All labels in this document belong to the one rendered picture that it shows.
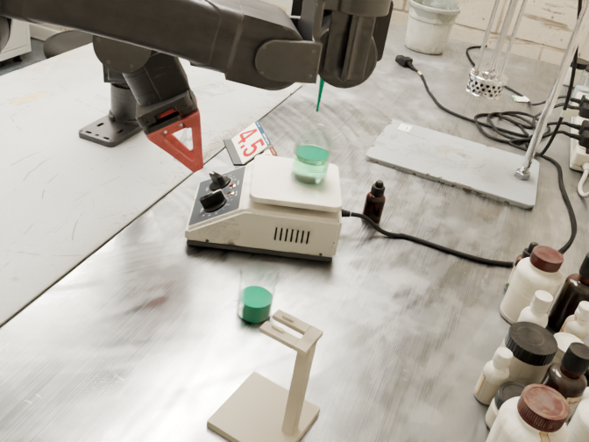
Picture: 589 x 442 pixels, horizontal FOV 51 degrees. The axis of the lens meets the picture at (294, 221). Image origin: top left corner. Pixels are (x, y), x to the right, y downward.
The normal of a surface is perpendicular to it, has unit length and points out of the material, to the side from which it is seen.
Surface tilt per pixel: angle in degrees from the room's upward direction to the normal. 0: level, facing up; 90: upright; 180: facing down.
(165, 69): 82
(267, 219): 90
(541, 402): 0
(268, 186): 0
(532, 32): 90
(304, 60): 90
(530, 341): 0
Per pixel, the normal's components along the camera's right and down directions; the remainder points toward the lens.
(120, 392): 0.15, -0.83
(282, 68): 0.18, 0.55
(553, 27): -0.37, 0.46
